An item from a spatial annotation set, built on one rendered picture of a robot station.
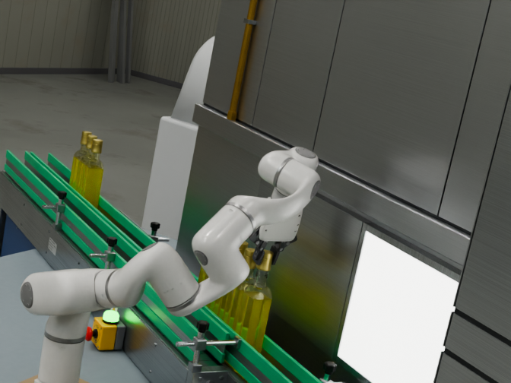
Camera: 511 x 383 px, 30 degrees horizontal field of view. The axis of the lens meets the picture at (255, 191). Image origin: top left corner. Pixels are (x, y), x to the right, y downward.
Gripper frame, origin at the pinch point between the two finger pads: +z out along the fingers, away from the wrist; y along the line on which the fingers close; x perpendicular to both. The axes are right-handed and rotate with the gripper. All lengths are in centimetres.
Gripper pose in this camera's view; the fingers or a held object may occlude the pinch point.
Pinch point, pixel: (265, 254)
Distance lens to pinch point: 230.7
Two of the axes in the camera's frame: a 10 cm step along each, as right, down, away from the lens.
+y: -8.5, -0.5, -5.2
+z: -3.1, 8.5, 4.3
